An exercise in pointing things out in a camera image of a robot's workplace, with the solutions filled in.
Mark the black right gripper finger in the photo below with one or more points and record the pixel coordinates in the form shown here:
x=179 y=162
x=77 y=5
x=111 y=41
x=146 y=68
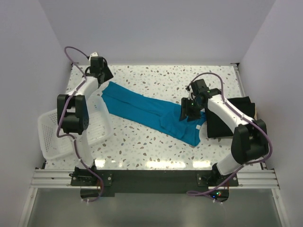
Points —
x=183 y=112
x=194 y=116

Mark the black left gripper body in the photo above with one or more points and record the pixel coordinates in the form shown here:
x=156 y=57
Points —
x=105 y=71

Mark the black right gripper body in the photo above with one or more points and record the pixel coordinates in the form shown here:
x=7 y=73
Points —
x=196 y=104

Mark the blue t shirt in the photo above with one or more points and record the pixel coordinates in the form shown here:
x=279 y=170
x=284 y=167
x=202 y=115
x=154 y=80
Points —
x=159 y=115

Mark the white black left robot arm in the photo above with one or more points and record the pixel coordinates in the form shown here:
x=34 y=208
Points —
x=73 y=117

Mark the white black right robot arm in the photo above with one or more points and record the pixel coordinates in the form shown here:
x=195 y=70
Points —
x=249 y=141

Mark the black folded t shirt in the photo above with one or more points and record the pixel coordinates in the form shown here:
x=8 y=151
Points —
x=216 y=128

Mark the white plastic basket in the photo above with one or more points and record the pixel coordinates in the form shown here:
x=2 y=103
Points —
x=100 y=129

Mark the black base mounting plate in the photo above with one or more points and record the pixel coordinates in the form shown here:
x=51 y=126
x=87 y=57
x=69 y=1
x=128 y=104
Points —
x=108 y=183

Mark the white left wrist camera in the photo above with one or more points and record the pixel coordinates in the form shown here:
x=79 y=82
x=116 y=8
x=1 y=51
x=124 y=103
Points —
x=94 y=54

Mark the aluminium extrusion rail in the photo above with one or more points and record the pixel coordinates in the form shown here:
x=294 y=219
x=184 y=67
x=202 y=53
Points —
x=51 y=178

